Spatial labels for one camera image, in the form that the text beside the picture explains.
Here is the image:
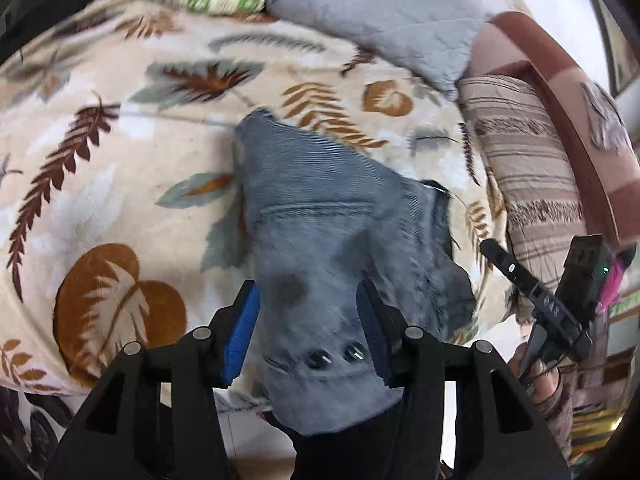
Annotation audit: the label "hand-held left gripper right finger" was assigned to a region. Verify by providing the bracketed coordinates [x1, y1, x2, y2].
[356, 278, 572, 480]

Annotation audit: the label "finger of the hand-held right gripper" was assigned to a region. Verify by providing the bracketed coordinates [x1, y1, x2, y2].
[519, 322, 563, 392]
[480, 238, 595, 362]

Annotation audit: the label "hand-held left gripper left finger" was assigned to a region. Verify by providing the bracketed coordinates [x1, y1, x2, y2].
[44, 280, 262, 480]

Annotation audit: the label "grey-blue denim pants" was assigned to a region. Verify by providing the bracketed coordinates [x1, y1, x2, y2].
[234, 107, 477, 436]

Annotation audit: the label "person's right hand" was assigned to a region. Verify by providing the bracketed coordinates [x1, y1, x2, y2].
[507, 344, 565, 411]

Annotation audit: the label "pink cloth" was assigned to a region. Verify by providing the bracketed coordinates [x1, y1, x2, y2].
[596, 251, 629, 312]

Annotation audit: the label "glass door cabinet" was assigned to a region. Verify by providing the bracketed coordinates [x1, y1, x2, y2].
[570, 300, 637, 457]

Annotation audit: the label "striped beige pillow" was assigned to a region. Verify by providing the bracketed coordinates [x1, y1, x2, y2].
[457, 75, 595, 327]

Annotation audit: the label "silver headboard ornament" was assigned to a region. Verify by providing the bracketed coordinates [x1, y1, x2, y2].
[580, 82, 634, 154]

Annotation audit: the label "beige leaf-print blanket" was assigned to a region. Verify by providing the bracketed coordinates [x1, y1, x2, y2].
[0, 0, 507, 397]

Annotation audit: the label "brown padded headboard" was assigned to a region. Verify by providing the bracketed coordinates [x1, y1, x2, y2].
[470, 10, 640, 257]

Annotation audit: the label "dark floral cloth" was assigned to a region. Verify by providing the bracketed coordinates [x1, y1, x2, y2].
[0, 384, 77, 477]

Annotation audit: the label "grey quilted pillow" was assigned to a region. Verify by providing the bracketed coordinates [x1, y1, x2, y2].
[257, 0, 497, 104]

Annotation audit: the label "dark-framed wall picture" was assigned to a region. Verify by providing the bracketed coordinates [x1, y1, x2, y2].
[590, 0, 640, 106]

